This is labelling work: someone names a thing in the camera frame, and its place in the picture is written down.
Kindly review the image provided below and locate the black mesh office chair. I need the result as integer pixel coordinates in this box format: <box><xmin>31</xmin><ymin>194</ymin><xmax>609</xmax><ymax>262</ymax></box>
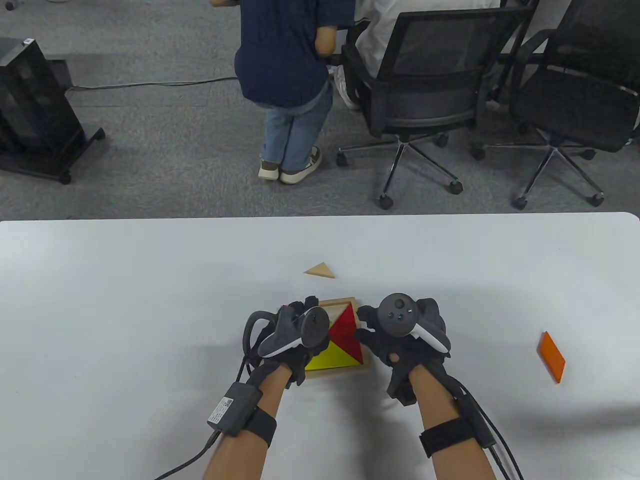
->
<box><xmin>336</xmin><ymin>6</ymin><xmax>538</xmax><ymax>210</ymax></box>
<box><xmin>472</xmin><ymin>0</ymin><xmax>640</xmax><ymax>210</ymax></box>

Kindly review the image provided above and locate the black right glove cable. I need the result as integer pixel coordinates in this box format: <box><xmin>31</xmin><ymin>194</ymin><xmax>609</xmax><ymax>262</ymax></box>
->
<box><xmin>445</xmin><ymin>375</ymin><xmax>525</xmax><ymax>480</ymax></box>

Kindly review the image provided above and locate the yellow triangle tangram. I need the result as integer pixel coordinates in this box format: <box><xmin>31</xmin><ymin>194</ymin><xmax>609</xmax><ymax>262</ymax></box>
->
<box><xmin>305</xmin><ymin>340</ymin><xmax>363</xmax><ymax>372</ymax></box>

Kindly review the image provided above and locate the grey left wrist module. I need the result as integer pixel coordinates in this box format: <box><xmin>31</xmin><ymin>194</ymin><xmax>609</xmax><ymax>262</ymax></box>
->
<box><xmin>207</xmin><ymin>382</ymin><xmax>263</xmax><ymax>437</ymax></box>

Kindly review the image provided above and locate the person's right hand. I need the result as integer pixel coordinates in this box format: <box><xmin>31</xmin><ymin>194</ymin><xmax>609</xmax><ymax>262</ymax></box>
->
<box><xmin>355</xmin><ymin>297</ymin><xmax>451</xmax><ymax>406</ymax></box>

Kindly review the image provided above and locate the grey left hand controller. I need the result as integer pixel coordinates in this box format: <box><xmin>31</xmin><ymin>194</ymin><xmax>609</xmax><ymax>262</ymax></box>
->
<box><xmin>242</xmin><ymin>306</ymin><xmax>332</xmax><ymax>360</ymax></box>

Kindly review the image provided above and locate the black left wrist strap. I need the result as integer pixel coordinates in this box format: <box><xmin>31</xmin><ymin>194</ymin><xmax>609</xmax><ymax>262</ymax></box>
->
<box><xmin>245</xmin><ymin>407</ymin><xmax>277</xmax><ymax>447</ymax></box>

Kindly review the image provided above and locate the black floor cable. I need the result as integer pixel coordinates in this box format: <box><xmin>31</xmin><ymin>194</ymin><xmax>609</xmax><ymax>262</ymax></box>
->
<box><xmin>65</xmin><ymin>76</ymin><xmax>238</xmax><ymax>93</ymax></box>

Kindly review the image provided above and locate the black right wrist strap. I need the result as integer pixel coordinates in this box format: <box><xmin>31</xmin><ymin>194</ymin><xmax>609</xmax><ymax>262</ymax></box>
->
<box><xmin>419</xmin><ymin>417</ymin><xmax>476</xmax><ymax>458</ymax></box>

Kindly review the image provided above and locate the grey right wrist module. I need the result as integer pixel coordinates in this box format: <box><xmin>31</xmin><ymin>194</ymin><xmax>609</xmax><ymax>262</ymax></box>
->
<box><xmin>452</xmin><ymin>392</ymin><xmax>496</xmax><ymax>448</ymax></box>

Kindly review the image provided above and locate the grey hand controller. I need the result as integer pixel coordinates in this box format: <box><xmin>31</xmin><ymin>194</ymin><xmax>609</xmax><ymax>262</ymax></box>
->
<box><xmin>242</xmin><ymin>306</ymin><xmax>332</xmax><ymax>360</ymax></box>
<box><xmin>377</xmin><ymin>292</ymin><xmax>451</xmax><ymax>355</ymax></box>

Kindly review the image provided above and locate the black wrist strap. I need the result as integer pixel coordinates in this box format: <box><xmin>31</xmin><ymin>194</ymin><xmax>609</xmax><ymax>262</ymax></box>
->
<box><xmin>245</xmin><ymin>407</ymin><xmax>277</xmax><ymax>447</ymax></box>
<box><xmin>419</xmin><ymin>417</ymin><xmax>476</xmax><ymax>458</ymax></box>

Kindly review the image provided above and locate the person's left forearm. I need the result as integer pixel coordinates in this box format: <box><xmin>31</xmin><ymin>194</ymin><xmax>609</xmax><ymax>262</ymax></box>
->
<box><xmin>202</xmin><ymin>365</ymin><xmax>293</xmax><ymax>480</ymax></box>

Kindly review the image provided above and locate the person's right forearm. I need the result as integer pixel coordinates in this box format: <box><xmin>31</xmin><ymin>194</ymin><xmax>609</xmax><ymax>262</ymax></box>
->
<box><xmin>407</xmin><ymin>365</ymin><xmax>498</xmax><ymax>480</ymax></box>

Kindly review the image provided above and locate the black computer tower on stand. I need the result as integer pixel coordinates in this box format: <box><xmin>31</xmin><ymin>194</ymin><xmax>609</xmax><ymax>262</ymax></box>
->
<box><xmin>0</xmin><ymin>37</ymin><xmax>106</xmax><ymax>185</ymax></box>

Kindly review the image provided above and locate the black glove cable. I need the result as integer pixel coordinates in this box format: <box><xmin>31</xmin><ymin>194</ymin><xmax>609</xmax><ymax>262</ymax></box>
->
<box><xmin>445</xmin><ymin>375</ymin><xmax>525</xmax><ymax>480</ymax></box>
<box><xmin>155</xmin><ymin>430</ymin><xmax>221</xmax><ymax>480</ymax></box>

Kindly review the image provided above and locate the grey wrist module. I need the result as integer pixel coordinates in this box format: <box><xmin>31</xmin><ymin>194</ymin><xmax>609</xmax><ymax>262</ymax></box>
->
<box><xmin>452</xmin><ymin>392</ymin><xmax>496</xmax><ymax>448</ymax></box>
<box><xmin>207</xmin><ymin>382</ymin><xmax>263</xmax><ymax>437</ymax></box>

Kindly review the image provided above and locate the red triangle tangram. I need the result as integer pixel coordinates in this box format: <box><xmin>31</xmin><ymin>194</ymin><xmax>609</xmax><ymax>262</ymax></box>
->
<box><xmin>327</xmin><ymin>304</ymin><xmax>363</xmax><ymax>363</ymax></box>

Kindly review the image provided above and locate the black left glove cable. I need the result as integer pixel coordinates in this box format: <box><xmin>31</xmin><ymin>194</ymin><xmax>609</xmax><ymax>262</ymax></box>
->
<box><xmin>155</xmin><ymin>430</ymin><xmax>221</xmax><ymax>480</ymax></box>

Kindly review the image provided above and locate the wooden square tray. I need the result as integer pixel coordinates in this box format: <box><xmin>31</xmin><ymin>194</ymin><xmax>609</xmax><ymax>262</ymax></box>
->
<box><xmin>305</xmin><ymin>297</ymin><xmax>372</xmax><ymax>379</ymax></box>

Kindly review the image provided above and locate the grey right hand controller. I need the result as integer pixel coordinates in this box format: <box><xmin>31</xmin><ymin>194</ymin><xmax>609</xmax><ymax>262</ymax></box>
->
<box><xmin>377</xmin><ymin>292</ymin><xmax>451</xmax><ymax>355</ymax></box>

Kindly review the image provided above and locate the person's left hand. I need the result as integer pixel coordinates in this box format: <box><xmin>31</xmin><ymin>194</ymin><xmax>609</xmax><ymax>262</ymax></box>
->
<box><xmin>247</xmin><ymin>296</ymin><xmax>332</xmax><ymax>388</ymax></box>

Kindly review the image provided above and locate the orange parallelogram tangram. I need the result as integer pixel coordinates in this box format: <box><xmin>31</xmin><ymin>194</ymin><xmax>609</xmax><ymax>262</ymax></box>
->
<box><xmin>536</xmin><ymin>331</ymin><xmax>566</xmax><ymax>385</ymax></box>

